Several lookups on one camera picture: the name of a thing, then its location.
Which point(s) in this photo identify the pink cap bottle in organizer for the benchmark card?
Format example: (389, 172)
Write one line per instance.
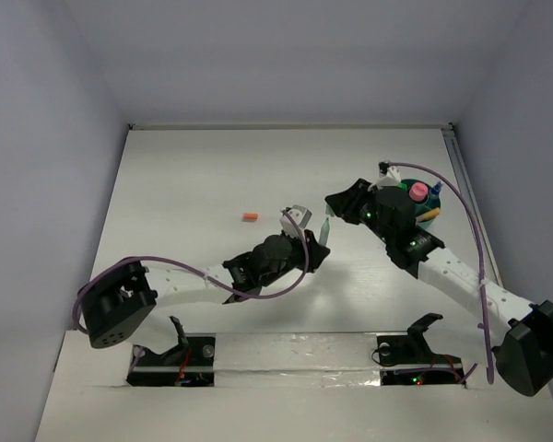
(419, 192)

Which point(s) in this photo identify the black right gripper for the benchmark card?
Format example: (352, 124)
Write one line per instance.
(345, 203)

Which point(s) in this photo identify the clear blue glue bottle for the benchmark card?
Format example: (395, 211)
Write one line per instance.
(436, 189)

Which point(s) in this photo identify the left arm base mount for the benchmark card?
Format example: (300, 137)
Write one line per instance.
(189, 363)

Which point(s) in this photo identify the small orange eraser cap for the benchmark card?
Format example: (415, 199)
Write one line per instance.
(250, 217)

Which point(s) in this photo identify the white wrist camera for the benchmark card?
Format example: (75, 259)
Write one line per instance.
(389, 176)
(294, 220)

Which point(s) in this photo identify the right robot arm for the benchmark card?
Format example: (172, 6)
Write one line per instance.
(520, 332)

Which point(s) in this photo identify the green pencil-shaped clear case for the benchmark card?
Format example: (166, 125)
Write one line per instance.
(324, 232)

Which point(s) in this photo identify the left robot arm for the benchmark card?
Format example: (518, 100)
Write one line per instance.
(115, 306)

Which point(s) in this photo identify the aluminium rail right edge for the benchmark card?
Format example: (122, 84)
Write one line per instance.
(466, 189)

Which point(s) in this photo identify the pink orange pencil-shaped case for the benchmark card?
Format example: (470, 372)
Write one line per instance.
(431, 214)

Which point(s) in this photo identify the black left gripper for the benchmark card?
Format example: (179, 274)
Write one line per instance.
(315, 251)

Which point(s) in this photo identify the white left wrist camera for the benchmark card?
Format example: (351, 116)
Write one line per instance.
(294, 220)

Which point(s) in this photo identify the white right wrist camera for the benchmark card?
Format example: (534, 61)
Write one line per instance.
(389, 176)

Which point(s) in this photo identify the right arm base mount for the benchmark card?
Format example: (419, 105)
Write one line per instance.
(405, 358)

